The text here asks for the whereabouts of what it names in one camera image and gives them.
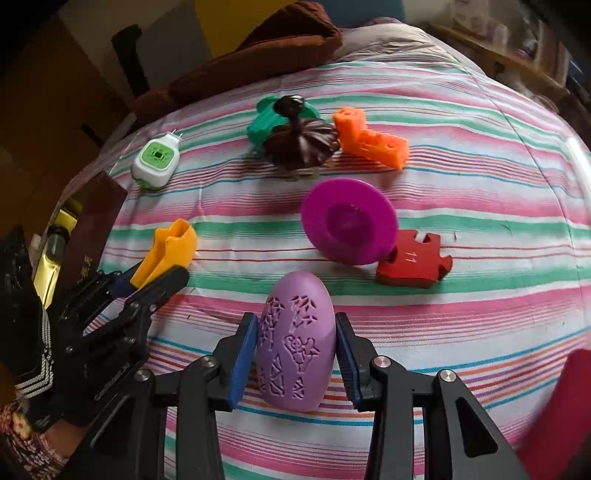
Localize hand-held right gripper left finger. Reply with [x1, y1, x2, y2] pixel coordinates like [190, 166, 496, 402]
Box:
[78, 312, 259, 480]

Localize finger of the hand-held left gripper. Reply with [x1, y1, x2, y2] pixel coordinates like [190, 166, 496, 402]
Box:
[64, 267, 191, 403]
[60, 261, 145, 325]

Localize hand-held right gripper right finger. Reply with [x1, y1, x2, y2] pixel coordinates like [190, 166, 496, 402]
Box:
[335, 312, 533, 480]

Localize gold metal tray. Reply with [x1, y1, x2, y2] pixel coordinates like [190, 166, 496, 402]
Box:
[28, 194, 93, 310]

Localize purple carved egg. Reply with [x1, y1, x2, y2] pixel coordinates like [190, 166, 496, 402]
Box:
[255, 271, 334, 413]

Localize red puzzle piece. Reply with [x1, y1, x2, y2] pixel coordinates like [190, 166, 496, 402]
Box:
[375, 230, 452, 289]

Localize white green plug-in device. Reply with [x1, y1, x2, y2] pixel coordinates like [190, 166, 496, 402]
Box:
[131, 129, 182, 190]

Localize magenta plastic disc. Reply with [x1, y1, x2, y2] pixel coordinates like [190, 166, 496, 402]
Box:
[300, 178, 399, 266]

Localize orange holed block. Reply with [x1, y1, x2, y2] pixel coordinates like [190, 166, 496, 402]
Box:
[332, 107, 410, 171]

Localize person's left hand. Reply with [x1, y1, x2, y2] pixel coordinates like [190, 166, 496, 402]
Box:
[11, 309, 100, 432]

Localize grey cylindrical cap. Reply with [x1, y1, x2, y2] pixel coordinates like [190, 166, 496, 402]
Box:
[45, 224, 71, 260]

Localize dark brown booklet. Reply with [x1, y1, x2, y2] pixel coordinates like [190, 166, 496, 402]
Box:
[60, 173, 129, 296]

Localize wooden wardrobe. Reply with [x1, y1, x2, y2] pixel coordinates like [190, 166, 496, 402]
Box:
[0, 14, 134, 222]

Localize green plastic toy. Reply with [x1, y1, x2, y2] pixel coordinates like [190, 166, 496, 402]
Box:
[247, 96, 320, 151]

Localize striped bed sheet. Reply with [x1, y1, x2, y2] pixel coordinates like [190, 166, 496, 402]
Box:
[46, 60, 591, 480]

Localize dark brown ribbed top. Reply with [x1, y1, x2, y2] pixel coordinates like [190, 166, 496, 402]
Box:
[262, 95, 341, 175]

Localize red cloth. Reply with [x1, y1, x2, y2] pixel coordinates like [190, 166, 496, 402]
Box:
[515, 348, 591, 480]

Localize dark red pillow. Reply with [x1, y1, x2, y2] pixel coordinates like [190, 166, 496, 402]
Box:
[131, 0, 345, 125]

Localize grey yellow blue cushion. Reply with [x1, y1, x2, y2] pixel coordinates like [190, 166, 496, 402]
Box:
[136, 0, 407, 95]

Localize pale lilac quilt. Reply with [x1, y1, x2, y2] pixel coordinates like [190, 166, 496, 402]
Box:
[332, 16, 490, 79]

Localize wooden shelf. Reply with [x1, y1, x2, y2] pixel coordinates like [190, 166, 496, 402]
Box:
[429, 0, 591, 139]

